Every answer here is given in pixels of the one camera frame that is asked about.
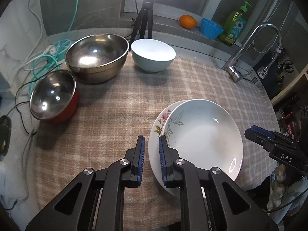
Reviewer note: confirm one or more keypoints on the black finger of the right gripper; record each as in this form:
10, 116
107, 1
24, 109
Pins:
260, 136

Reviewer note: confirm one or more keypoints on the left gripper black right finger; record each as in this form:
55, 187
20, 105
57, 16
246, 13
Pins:
210, 199

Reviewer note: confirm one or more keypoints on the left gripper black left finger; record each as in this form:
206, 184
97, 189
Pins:
94, 199

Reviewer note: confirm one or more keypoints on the white deep plate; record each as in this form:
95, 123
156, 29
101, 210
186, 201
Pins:
205, 134

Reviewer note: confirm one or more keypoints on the floral white plate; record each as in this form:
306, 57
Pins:
153, 147

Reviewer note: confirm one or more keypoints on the red steel bowl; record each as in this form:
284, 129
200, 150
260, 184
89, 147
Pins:
54, 98

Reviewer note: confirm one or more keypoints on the light blue ceramic bowl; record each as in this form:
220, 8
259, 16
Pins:
151, 55

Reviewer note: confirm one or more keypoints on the large stainless steel bowl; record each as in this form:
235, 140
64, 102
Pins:
97, 58

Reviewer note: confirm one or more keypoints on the gloved right hand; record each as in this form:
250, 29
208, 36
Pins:
287, 194

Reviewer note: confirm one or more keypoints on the black scissors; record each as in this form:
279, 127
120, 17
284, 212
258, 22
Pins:
286, 66

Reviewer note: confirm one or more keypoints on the beige plaid cloth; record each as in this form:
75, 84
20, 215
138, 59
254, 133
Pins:
110, 116

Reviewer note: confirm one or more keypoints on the green dish soap bottle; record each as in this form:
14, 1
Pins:
234, 25

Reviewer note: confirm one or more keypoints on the blue plastic cup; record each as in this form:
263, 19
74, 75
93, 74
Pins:
210, 29

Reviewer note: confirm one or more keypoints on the dark green dish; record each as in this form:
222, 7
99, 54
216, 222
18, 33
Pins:
5, 133

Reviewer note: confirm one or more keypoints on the orange fruit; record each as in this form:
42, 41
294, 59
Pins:
187, 21

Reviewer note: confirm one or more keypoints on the black tripod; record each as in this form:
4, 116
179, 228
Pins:
144, 21

